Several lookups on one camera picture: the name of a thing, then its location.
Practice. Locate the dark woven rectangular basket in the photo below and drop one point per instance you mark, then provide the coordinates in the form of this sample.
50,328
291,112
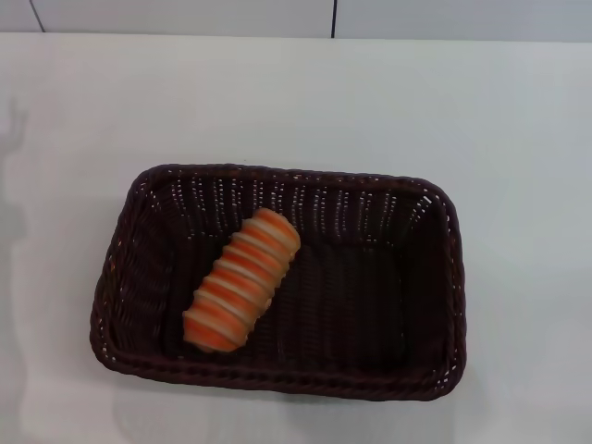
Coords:
351,300

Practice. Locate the orange striped bread roll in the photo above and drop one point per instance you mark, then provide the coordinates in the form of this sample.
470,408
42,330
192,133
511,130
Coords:
240,284

